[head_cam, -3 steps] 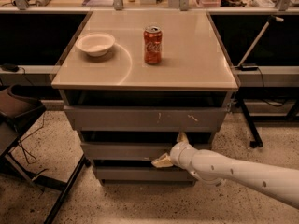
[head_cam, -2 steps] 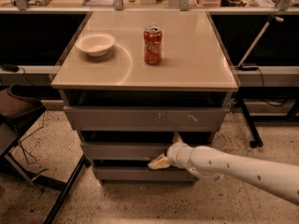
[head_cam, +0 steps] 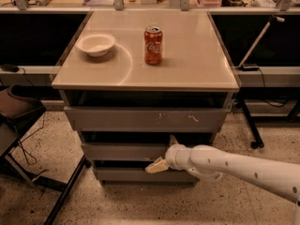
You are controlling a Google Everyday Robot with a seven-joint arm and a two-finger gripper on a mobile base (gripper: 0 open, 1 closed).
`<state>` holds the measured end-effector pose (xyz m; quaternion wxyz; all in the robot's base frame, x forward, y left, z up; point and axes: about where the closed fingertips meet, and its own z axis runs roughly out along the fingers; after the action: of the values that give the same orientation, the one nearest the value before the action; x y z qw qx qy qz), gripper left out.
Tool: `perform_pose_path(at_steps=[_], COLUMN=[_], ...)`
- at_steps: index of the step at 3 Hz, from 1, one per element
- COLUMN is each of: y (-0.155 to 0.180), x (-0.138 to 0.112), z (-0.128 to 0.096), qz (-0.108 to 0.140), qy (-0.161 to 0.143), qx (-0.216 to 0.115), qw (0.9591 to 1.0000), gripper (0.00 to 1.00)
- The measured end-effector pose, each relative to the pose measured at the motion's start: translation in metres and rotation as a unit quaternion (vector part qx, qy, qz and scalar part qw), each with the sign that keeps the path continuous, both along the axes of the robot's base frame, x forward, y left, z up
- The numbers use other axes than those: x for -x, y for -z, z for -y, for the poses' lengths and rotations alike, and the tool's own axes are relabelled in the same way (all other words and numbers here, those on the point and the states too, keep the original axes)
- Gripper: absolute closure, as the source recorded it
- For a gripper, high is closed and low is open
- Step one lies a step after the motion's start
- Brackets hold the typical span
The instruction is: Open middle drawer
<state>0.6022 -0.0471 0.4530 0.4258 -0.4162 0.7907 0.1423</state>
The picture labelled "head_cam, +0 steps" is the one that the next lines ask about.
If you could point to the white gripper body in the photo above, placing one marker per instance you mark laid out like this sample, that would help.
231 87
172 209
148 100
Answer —
172 157

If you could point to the grey drawer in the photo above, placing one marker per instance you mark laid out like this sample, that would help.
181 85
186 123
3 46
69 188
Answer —
138 175
124 151
145 119

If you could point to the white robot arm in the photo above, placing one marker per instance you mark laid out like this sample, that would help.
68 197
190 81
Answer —
209 163

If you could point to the grey bottom drawer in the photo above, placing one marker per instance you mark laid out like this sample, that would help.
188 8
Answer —
138 175

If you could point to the grey drawer cabinet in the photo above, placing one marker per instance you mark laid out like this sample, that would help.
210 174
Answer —
194 73

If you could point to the grey top drawer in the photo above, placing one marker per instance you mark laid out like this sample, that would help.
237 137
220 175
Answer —
145 119

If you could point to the black stand leg left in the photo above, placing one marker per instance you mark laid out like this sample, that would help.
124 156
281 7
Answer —
64 189

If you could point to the black table leg right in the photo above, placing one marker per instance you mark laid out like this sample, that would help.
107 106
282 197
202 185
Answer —
258 141

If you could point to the black power adapter right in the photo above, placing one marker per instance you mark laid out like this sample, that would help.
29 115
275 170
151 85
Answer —
249 67

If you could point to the black power adapter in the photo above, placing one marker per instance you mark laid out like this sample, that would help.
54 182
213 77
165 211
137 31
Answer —
249 67
10 68

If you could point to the red cola can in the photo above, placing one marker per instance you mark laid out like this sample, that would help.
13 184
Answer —
153 45

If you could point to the white bowl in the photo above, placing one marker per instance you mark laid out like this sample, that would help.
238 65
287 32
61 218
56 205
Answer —
95 44

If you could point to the dark chair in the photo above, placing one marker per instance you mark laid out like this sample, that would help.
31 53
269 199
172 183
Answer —
19 113

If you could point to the white rod with black tip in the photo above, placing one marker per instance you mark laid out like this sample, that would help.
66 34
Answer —
272 19

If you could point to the black power adapter left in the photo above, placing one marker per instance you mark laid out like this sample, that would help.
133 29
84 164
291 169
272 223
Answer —
10 68

